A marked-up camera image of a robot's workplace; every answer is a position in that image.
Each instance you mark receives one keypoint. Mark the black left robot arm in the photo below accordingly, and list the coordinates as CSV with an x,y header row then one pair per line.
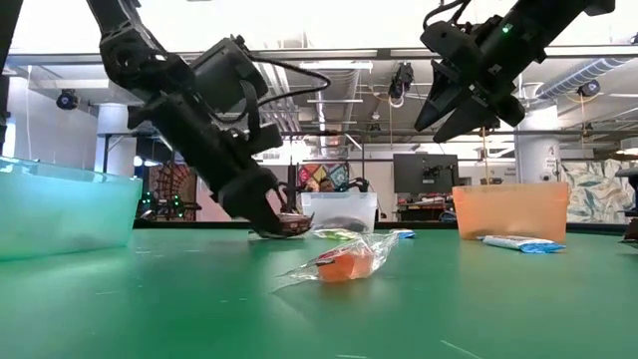
x,y
129,55

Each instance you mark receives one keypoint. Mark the black monitor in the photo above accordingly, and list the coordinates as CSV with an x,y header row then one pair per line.
x,y
423,174

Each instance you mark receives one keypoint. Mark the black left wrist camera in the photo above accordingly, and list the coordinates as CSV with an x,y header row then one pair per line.
x,y
226,75

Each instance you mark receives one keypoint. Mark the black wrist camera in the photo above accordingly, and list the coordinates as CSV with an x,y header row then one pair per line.
x,y
226,75
448,45

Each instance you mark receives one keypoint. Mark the silver ventilation duct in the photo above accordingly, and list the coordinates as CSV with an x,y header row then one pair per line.
x,y
578,75

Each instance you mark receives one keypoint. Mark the black ceiling-mounted camera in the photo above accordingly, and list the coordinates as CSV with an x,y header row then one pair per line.
x,y
67,100
401,80
589,88

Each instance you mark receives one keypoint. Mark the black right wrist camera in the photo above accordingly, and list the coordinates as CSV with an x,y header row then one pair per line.
x,y
448,45

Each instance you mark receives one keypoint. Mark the teal plastic bin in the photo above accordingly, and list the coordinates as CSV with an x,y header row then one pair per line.
x,y
65,209

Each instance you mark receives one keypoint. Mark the colourful patchwork panel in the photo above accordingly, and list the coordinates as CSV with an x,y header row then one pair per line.
x,y
324,174

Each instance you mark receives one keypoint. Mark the red gummy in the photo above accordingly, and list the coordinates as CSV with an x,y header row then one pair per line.
x,y
349,263

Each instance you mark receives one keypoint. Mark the orange plastic bin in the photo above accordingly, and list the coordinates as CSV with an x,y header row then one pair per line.
x,y
511,209

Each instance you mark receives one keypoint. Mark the green table mat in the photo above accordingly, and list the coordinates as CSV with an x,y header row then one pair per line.
x,y
149,309

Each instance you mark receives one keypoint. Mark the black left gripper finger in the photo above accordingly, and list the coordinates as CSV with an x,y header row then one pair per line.
x,y
249,199
279,195

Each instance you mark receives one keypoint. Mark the brown chocolate bar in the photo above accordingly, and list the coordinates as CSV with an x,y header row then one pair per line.
x,y
296,225
349,225

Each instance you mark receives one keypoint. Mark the leaf pattern wall mural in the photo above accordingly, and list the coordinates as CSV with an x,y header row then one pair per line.
x,y
593,189

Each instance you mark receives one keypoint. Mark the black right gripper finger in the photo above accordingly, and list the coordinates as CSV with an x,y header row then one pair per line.
x,y
466,122
438,102

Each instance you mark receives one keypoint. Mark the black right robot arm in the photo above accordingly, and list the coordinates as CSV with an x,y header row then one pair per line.
x,y
548,20

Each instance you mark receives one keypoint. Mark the black machine part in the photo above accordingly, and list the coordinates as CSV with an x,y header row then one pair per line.
x,y
630,219

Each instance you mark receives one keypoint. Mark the white round column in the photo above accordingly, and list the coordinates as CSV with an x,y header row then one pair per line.
x,y
114,139
536,149

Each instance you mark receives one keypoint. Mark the green gummy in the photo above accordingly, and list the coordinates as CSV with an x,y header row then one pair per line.
x,y
335,234

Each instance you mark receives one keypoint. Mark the red web pattern panel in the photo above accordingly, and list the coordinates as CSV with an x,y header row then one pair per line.
x,y
172,189

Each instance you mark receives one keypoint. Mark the white blue Hershey's bar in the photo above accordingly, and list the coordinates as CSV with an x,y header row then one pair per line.
x,y
404,233
523,244

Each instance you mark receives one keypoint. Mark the clear plastic bin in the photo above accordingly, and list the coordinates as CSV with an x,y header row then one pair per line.
x,y
319,209

